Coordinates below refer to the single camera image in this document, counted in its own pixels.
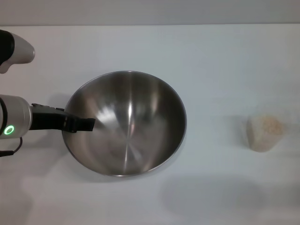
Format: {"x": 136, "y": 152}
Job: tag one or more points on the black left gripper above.
{"x": 47, "y": 119}

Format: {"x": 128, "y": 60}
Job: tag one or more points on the stainless steel bowl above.
{"x": 131, "y": 131}

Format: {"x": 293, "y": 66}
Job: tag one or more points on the clear plastic measuring cup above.
{"x": 262, "y": 141}

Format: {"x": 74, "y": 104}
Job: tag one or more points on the white rice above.
{"x": 272, "y": 126}

